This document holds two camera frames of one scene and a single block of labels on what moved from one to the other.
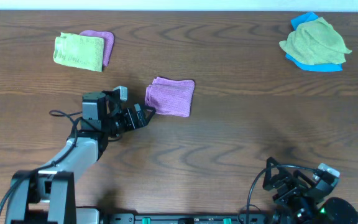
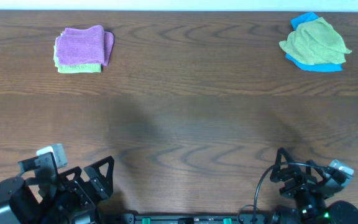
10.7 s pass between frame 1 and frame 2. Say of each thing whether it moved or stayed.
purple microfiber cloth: moved
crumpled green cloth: stayed
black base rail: stayed
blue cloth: stayed
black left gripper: moved
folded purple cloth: stayed
